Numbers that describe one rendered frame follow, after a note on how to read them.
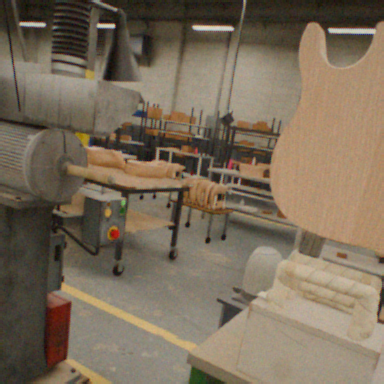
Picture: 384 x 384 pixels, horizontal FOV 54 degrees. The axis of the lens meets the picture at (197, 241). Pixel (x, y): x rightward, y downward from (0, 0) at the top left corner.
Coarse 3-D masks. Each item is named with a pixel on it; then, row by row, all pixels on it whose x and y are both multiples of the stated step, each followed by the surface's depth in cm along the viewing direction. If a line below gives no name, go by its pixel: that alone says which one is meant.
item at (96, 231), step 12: (84, 204) 157; (96, 204) 154; (84, 216) 158; (96, 216) 155; (108, 216) 157; (120, 216) 164; (60, 228) 163; (84, 228) 159; (96, 228) 156; (108, 228) 159; (120, 228) 166; (84, 240) 160; (96, 240) 157; (108, 240) 162; (120, 240) 169; (96, 252) 164
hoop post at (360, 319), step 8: (360, 304) 73; (368, 304) 72; (360, 312) 73; (368, 312) 72; (352, 320) 74; (360, 320) 73; (368, 320) 73; (352, 328) 74; (360, 328) 73; (352, 336) 74; (360, 336) 74
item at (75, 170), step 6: (72, 168) 129; (78, 168) 128; (84, 168) 128; (72, 174) 130; (78, 174) 128; (84, 174) 126; (90, 174) 125; (96, 174) 124; (102, 174) 123; (108, 174) 123; (96, 180) 125; (102, 180) 123
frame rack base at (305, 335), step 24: (264, 312) 82; (288, 312) 82; (312, 312) 84; (336, 312) 86; (264, 336) 83; (288, 336) 80; (312, 336) 77; (336, 336) 75; (240, 360) 87; (264, 360) 84; (288, 360) 81; (312, 360) 78; (336, 360) 75; (360, 360) 73
